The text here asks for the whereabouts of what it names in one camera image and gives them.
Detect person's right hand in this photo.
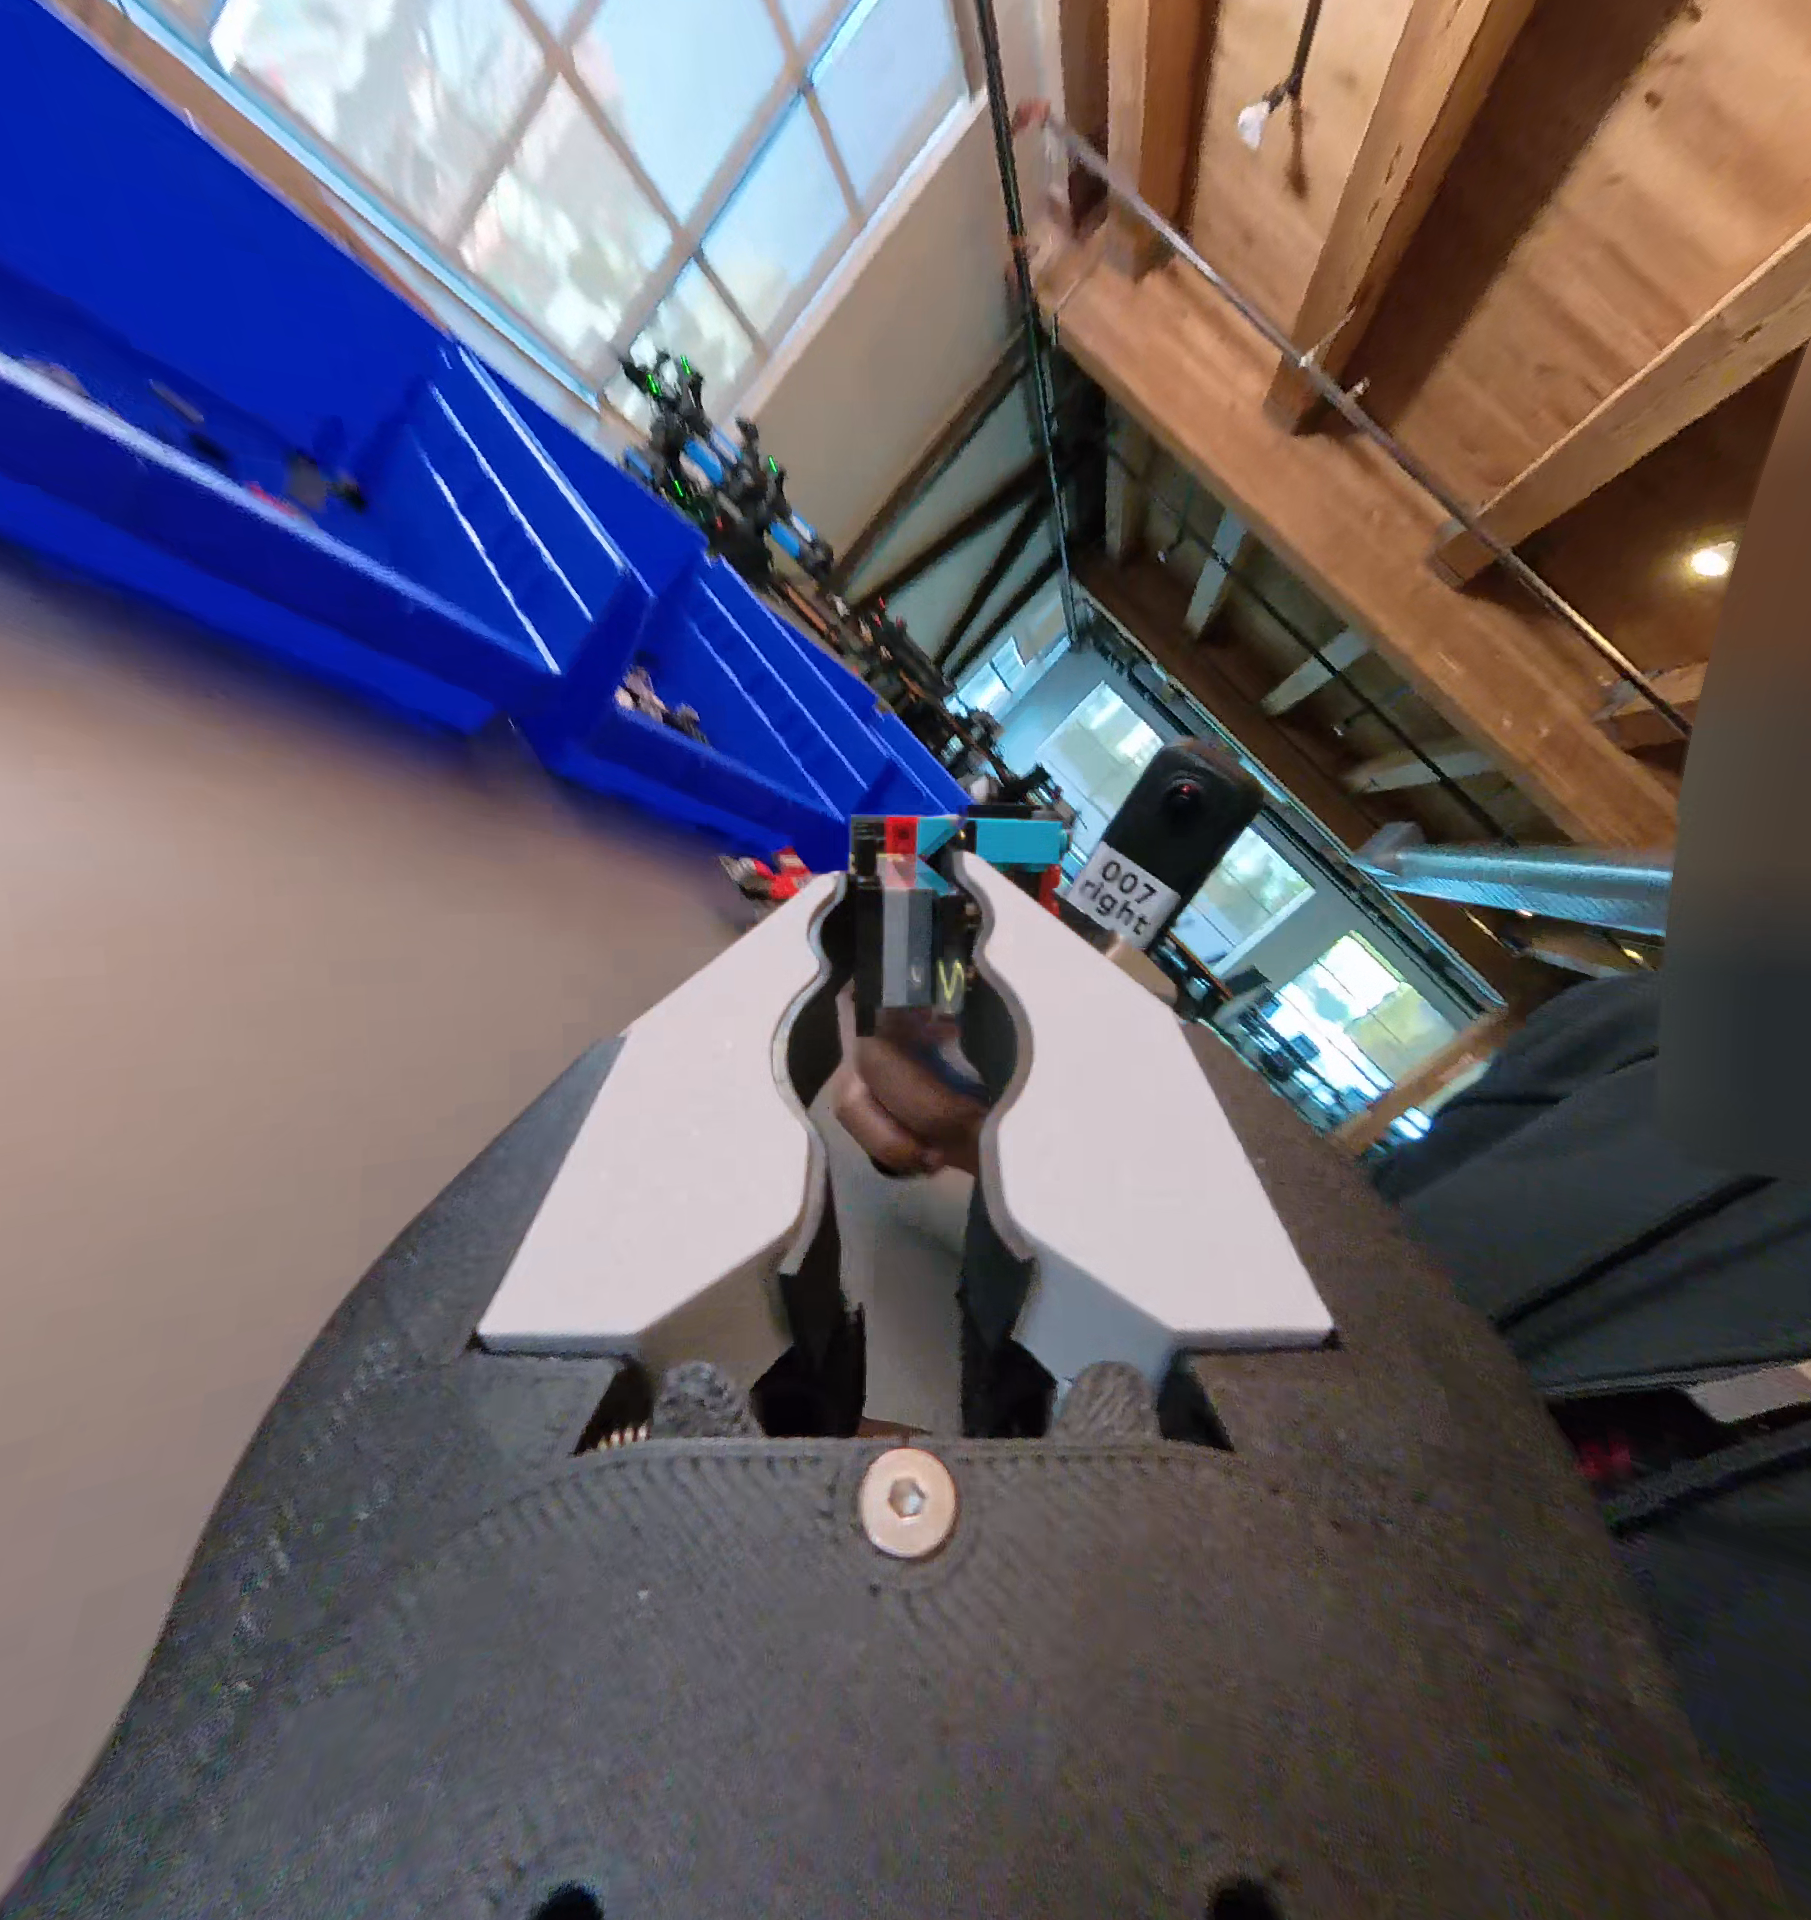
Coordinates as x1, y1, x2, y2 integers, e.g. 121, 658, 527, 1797
830, 1027, 998, 1183

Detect pile of toy brick parts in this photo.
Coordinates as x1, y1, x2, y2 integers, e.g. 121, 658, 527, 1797
612, 666, 712, 748
29, 352, 375, 520

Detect black robot rig green lights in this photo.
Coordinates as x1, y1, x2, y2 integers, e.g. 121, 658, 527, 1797
620, 348, 848, 589

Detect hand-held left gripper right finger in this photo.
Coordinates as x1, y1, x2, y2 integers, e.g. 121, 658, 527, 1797
958, 852, 1338, 1391

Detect black pipe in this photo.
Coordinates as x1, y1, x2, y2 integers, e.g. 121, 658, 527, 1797
972, 0, 1090, 636

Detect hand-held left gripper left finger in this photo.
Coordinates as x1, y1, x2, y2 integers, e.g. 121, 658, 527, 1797
479, 874, 866, 1391

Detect glass partition window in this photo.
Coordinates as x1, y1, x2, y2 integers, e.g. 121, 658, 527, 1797
958, 630, 1514, 1120

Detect person's dark clothing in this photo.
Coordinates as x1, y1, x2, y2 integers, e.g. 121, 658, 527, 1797
1362, 972, 1811, 1920

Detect large paned window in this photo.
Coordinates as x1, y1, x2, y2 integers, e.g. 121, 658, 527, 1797
111, 0, 990, 453

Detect large blue plastic bin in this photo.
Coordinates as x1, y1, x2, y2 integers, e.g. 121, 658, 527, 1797
0, 0, 716, 740

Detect silver ventilation duct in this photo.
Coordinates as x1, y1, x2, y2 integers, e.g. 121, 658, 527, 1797
1356, 837, 1676, 944

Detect small blue plastic bin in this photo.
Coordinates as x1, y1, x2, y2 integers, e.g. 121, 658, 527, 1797
547, 552, 980, 870

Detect thin metal pipe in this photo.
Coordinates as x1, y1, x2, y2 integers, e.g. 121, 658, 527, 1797
1044, 113, 1698, 739

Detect colourful toy brick model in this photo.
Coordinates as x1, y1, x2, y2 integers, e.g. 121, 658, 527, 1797
846, 807, 1070, 1053

